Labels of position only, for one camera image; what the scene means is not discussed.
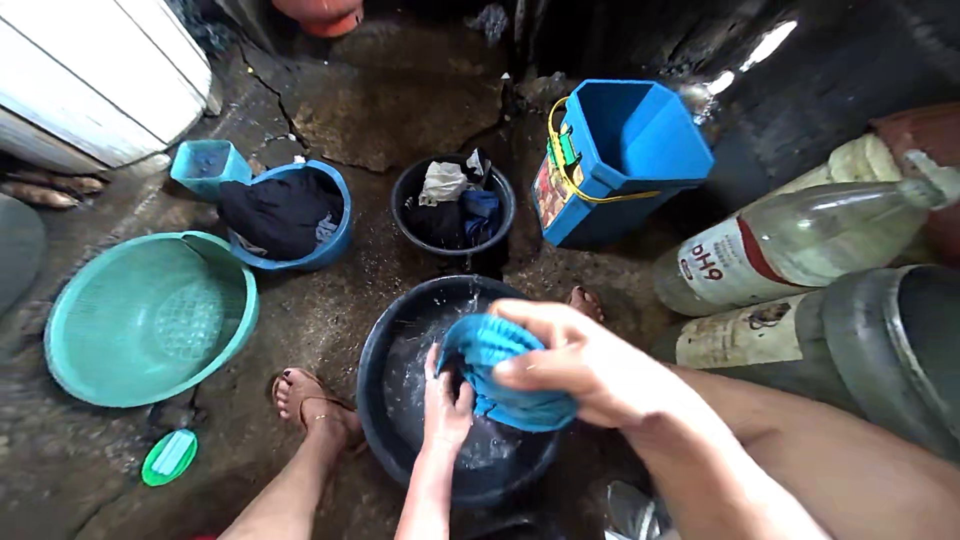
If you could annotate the green soap dish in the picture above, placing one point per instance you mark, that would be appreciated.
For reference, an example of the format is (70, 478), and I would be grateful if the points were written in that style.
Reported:
(155, 473)

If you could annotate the grey round object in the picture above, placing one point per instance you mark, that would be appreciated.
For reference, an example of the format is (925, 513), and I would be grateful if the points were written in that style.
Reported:
(16, 251)

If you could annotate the blue garment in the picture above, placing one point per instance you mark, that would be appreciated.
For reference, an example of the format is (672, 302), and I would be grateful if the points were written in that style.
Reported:
(481, 216)

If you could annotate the large clear plastic bottle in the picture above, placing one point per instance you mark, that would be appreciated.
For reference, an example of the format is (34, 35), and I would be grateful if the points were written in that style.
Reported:
(810, 232)

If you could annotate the large black basin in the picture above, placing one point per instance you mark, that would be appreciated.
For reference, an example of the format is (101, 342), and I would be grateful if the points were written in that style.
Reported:
(397, 375)

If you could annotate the person's left forearm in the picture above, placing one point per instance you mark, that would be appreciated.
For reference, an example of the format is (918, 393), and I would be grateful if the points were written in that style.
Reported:
(429, 495)

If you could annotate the dark printed garment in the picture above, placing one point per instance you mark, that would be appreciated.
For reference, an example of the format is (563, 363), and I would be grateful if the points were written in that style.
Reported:
(277, 211)

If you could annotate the person's left thumb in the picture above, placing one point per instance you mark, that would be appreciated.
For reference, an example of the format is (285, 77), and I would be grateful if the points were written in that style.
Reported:
(464, 397)

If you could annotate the small black basin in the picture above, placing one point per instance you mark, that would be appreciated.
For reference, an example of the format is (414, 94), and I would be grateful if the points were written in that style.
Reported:
(405, 232)

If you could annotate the teal plastic basin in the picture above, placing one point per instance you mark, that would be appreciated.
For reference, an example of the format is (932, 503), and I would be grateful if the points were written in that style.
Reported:
(127, 322)

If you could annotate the black garment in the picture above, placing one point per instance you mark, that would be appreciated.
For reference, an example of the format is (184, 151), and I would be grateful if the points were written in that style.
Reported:
(437, 226)

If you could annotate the pale yellow plastic container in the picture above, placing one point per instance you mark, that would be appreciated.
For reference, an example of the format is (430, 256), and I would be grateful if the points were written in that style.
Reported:
(862, 161)

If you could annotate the white plank panel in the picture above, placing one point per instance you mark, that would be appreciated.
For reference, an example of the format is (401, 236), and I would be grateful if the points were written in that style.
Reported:
(105, 82)

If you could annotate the large grey plastic container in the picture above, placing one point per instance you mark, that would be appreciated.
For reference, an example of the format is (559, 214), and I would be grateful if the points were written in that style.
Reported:
(862, 345)

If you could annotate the teal square container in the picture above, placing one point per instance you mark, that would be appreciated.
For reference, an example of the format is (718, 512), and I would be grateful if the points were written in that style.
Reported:
(225, 180)

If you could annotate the pale blue soap bar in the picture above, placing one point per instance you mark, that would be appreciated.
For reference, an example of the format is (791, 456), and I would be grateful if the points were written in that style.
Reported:
(172, 451)

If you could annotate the person's right thumb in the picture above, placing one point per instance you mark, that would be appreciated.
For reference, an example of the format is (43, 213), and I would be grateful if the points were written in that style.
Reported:
(532, 370)

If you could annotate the person's right hand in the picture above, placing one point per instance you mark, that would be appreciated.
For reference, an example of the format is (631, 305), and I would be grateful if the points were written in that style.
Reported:
(600, 367)

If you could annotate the reddish brown container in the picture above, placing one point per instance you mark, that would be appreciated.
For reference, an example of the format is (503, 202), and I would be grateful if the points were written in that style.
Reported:
(919, 131)

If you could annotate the person's legs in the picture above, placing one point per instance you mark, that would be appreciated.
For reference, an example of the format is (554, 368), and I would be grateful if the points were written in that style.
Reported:
(847, 465)

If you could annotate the white garment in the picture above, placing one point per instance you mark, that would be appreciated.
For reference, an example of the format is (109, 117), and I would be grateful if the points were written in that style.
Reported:
(442, 184)

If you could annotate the person's left hand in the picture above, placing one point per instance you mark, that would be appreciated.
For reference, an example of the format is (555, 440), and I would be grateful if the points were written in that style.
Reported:
(448, 416)

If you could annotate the red-orange round container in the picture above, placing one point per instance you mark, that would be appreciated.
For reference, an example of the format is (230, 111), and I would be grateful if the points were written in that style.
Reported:
(326, 16)

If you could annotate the person's left fingers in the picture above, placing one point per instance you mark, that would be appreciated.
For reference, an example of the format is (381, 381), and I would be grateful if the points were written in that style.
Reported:
(432, 367)

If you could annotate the person's right fingers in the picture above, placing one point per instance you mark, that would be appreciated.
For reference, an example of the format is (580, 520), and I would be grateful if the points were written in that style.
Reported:
(525, 312)

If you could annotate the blue wet cloth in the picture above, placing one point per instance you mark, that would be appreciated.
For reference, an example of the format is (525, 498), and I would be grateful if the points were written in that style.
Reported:
(514, 386)

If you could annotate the blue round basin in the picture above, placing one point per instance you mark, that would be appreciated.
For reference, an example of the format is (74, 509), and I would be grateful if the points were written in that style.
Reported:
(315, 257)

